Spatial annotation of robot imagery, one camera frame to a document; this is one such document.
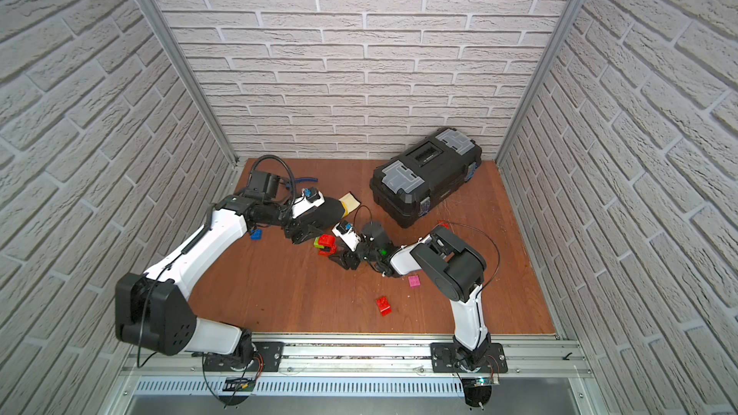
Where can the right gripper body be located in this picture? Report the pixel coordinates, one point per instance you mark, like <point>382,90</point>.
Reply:
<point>361,255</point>

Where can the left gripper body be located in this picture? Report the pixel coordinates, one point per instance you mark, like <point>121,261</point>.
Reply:
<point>311,226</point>

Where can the small red lego brick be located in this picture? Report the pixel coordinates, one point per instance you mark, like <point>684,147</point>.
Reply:
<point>327,252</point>

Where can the red lego brick front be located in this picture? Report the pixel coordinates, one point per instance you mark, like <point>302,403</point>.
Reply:
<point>383,306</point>

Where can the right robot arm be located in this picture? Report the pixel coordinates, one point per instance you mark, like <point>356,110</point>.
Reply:
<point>454,267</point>

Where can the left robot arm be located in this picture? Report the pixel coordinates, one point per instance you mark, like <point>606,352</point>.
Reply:
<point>152,310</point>

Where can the pink lego brick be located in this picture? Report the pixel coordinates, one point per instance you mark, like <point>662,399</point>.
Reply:
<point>414,281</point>

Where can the black work glove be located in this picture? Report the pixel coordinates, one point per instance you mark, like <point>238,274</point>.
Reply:
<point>333,210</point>

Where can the black plastic toolbox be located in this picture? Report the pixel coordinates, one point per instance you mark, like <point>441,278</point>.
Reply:
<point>413,183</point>

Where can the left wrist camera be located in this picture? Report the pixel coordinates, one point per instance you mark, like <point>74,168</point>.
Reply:
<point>311,198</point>

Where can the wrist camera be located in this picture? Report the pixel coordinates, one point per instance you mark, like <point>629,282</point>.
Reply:
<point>311,198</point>
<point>346,232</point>

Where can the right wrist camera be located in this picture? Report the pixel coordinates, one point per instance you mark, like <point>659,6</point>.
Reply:
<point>346,232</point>

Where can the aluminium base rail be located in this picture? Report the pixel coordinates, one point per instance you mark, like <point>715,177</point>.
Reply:
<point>349,365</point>

